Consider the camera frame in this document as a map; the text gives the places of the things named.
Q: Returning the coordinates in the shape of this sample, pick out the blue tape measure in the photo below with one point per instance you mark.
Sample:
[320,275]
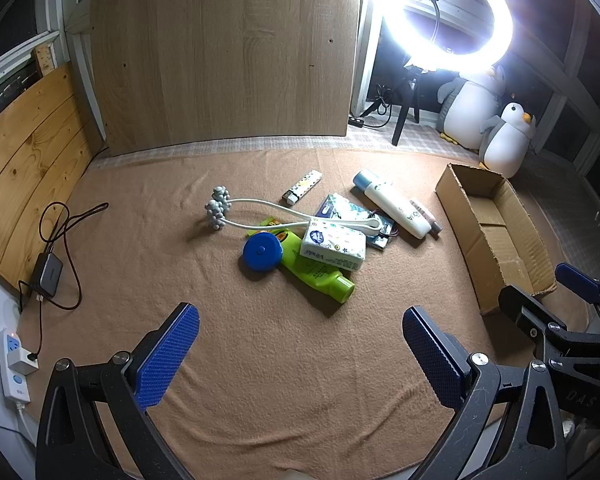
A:
[261,253]

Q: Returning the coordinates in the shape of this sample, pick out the white power strip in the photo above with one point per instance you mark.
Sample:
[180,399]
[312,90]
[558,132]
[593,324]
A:
[17,385]

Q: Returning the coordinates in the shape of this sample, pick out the tissue packet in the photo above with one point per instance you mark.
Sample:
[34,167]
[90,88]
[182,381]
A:
[332,247]

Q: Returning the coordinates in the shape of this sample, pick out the checkered mat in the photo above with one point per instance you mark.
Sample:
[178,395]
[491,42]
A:
[370,137]

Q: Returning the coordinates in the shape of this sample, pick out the white lotion bottle blue cap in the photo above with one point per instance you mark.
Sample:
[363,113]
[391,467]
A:
[395,207]

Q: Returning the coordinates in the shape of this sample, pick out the small penguin plush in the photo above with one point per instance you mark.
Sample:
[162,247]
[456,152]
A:
[505,145]

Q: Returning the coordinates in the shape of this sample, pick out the black tripod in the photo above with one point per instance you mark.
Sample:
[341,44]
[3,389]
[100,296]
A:
[405,110]

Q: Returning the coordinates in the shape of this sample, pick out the white plug adapter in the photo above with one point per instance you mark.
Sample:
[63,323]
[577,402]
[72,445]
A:
[20,361]

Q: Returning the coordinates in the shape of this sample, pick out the cardboard box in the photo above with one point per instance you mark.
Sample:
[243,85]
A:
[510,240]

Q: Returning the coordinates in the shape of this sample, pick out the white framed panel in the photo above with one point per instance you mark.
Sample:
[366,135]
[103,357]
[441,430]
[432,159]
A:
[365,60]

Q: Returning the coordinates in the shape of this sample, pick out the large penguin plush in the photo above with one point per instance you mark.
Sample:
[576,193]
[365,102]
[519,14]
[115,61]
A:
[470,105]

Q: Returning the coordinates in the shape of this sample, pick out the green tube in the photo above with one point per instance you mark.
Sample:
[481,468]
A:
[315,272]

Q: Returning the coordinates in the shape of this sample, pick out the grey charger box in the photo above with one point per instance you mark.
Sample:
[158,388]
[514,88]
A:
[47,272]

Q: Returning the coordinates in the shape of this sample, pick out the large wooden board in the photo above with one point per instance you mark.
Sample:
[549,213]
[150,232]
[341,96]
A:
[220,50]

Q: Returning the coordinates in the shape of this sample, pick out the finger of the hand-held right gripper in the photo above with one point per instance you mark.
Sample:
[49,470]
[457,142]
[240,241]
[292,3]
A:
[577,282]
[522,305]

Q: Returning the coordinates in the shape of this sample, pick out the small wooden batten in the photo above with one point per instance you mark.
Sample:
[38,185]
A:
[45,60]

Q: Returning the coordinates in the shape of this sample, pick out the blue packet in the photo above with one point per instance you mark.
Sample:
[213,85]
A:
[337,205]

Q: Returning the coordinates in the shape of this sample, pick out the white neck massager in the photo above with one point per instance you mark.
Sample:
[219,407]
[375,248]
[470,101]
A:
[217,207]

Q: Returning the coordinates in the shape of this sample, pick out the patterned lighter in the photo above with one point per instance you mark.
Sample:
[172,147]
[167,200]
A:
[302,187]

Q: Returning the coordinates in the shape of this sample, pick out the pink tube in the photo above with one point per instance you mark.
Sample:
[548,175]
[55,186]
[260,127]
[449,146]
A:
[428,219]

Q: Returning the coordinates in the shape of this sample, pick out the pine plank panel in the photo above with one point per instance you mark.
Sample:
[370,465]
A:
[25,160]

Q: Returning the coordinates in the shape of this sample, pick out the black power strip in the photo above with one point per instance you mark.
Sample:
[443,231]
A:
[356,121]

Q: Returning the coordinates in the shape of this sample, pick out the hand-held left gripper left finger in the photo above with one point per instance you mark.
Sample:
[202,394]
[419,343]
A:
[167,355]

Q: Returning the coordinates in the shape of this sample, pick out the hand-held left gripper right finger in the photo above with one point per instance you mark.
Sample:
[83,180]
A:
[435,355]

